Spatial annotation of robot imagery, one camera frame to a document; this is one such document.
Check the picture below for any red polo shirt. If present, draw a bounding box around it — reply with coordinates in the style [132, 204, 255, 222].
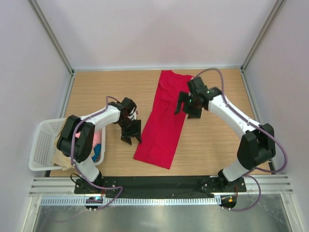
[133, 70, 193, 169]

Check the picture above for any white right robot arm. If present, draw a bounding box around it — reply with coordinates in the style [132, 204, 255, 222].
[175, 77, 276, 189]

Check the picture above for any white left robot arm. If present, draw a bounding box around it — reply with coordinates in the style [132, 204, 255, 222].
[56, 97, 142, 189]

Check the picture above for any pink t shirt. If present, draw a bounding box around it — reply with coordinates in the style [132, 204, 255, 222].
[74, 129, 103, 149]

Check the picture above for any blue t shirt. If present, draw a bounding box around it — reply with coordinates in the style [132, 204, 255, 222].
[92, 144, 101, 162]

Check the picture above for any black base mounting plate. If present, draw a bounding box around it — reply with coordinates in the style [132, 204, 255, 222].
[73, 175, 247, 199]

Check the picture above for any beige t shirt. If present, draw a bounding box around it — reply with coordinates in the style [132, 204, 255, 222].
[51, 120, 95, 172]

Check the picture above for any white plastic laundry basket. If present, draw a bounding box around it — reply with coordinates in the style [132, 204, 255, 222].
[28, 118, 107, 176]

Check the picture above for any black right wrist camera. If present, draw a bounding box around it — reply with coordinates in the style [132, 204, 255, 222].
[187, 76, 208, 95]

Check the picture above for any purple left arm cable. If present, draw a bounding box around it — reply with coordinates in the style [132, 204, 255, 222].
[70, 95, 124, 216]

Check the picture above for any white slotted cable duct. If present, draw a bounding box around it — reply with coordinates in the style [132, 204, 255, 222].
[40, 196, 221, 206]

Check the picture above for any aluminium frame rail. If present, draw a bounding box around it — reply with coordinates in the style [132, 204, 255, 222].
[28, 174, 293, 197]

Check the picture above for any right aluminium corner post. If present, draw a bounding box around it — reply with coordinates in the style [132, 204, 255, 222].
[240, 0, 286, 72]

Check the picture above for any aluminium corner post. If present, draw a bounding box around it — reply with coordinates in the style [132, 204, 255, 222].
[28, 0, 74, 75]
[240, 0, 286, 72]

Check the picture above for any left aluminium corner post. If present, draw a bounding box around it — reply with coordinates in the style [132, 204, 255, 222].
[28, 0, 74, 75]

